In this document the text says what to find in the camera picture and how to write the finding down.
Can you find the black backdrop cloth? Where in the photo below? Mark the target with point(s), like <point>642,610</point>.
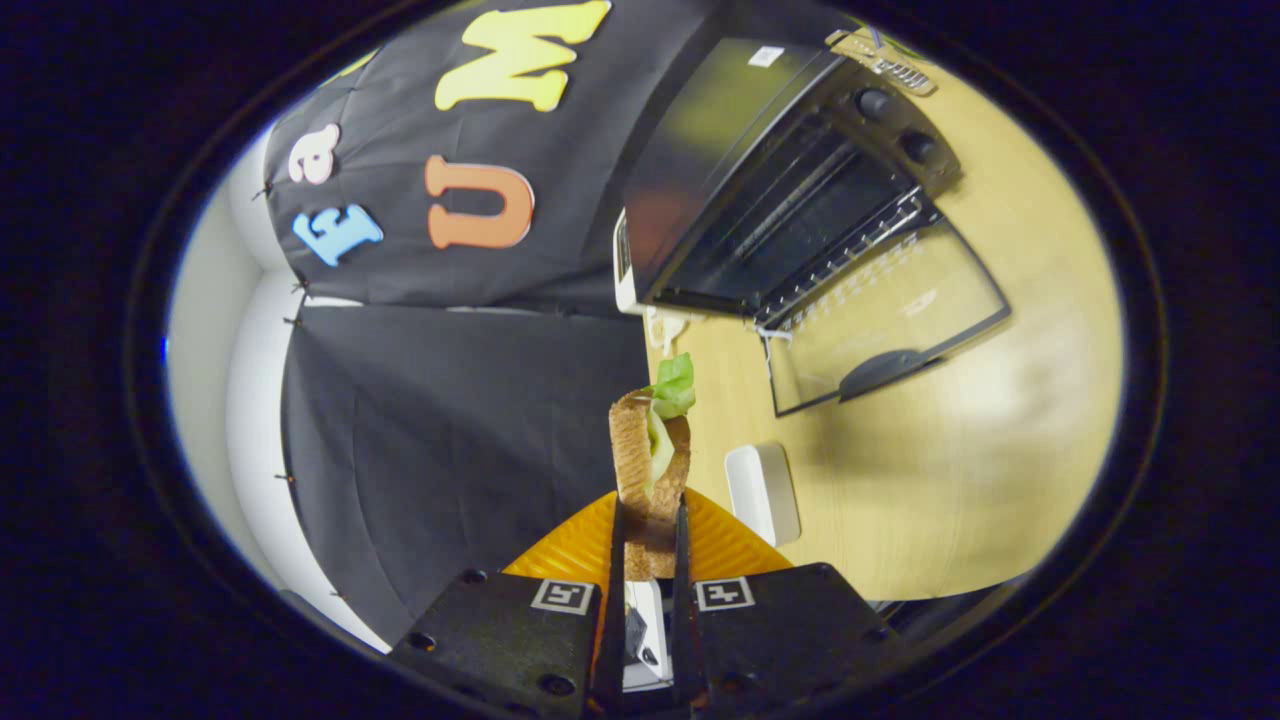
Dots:
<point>450,420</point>

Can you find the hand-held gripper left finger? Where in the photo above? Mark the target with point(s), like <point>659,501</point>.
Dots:
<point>500,640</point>

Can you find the white pop-up toaster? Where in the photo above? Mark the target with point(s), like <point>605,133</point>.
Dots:
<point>623,270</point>

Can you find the toast sandwich with lettuce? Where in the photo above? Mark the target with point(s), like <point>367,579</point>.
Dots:
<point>632,460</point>

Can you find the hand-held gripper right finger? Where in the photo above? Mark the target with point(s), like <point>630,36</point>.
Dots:
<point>780,630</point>

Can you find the white rectangular plate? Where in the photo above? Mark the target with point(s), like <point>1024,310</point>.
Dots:
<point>762,490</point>

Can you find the black toaster oven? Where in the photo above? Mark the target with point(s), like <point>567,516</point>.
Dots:
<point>720,150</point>

